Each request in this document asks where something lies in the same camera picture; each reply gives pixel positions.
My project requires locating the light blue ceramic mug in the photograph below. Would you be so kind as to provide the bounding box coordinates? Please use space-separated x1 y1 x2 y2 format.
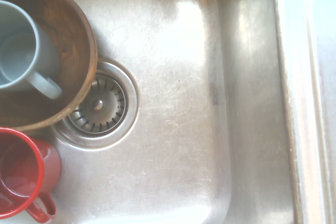
0 0 63 100

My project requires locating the red enamel mug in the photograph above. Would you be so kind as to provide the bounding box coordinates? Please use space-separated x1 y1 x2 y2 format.
0 127 61 223

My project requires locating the metal sink drain strainer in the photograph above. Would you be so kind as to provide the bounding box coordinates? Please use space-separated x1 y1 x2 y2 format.
51 58 140 151

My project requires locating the brown wooden bowl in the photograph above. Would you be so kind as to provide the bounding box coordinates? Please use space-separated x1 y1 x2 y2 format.
0 0 99 132

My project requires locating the stainless steel sink basin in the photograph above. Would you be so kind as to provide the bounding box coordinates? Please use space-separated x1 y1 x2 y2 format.
0 0 336 224

